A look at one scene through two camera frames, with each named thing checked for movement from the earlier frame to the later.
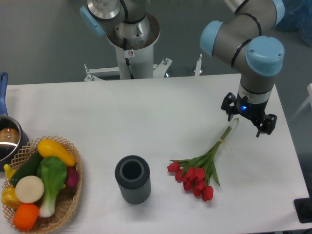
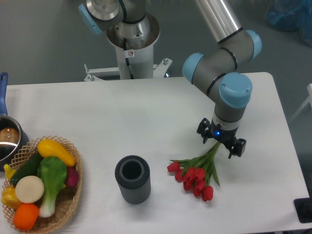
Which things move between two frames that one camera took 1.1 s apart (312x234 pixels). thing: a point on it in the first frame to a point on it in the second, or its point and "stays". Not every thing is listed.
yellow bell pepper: x=9 y=198 stays
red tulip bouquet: x=195 y=172 stays
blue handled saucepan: x=13 y=141 stays
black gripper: x=254 y=111 to x=225 y=137
